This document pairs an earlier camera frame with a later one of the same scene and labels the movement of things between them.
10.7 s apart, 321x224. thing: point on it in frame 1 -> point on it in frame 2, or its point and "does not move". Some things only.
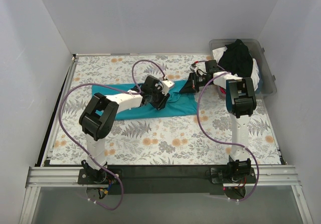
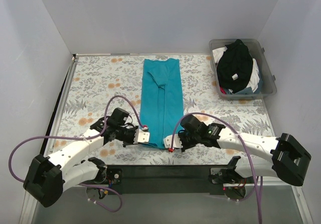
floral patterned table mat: (161, 112) does not move
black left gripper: (163, 100) -> (131, 135)
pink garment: (223, 90) does not move
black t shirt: (236, 60) does not move
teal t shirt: (179, 103) -> (161, 107)
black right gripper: (193, 82) -> (185, 140)
